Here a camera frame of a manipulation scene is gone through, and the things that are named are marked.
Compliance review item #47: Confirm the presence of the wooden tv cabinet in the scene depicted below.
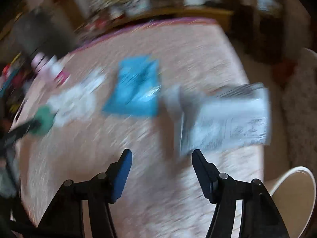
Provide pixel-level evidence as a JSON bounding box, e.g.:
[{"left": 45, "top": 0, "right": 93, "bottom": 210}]
[{"left": 109, "top": 6, "right": 234, "bottom": 29}]

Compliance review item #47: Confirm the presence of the white trash bucket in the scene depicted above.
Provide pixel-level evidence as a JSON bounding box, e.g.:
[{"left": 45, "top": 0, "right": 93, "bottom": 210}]
[{"left": 264, "top": 167, "right": 316, "bottom": 237}]

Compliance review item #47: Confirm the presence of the blue snack bag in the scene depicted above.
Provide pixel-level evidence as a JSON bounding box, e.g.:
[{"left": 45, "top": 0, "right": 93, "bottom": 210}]
[{"left": 103, "top": 55, "right": 161, "bottom": 117}]

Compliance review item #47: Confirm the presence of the pink water bottle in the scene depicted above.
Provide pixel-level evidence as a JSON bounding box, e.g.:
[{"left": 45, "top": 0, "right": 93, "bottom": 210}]
[{"left": 31, "top": 52, "right": 54, "bottom": 82}]

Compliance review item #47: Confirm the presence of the white printed snack bag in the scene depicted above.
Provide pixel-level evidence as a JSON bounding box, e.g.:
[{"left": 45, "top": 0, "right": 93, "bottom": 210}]
[{"left": 166, "top": 83, "right": 271, "bottom": 156}]

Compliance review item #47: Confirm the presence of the floral sofa cover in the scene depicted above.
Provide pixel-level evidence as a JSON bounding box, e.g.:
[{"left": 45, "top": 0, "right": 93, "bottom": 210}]
[{"left": 282, "top": 48, "right": 316, "bottom": 175}]

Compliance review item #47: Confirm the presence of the grey refrigerator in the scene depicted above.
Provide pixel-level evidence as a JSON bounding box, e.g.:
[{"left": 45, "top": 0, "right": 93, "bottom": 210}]
[{"left": 12, "top": 8, "right": 76, "bottom": 59}]

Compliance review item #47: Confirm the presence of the teal green towel rag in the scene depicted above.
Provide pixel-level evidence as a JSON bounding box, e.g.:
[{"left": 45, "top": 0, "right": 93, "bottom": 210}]
[{"left": 30, "top": 105, "right": 56, "bottom": 136}]

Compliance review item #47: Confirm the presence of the white tissue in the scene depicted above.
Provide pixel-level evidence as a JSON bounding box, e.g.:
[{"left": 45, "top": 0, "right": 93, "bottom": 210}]
[{"left": 47, "top": 67, "right": 105, "bottom": 127}]

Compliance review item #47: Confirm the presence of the white pill bottle pink label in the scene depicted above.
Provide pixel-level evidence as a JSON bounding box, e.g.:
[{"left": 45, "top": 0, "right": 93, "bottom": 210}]
[{"left": 49, "top": 58, "right": 70, "bottom": 87}]

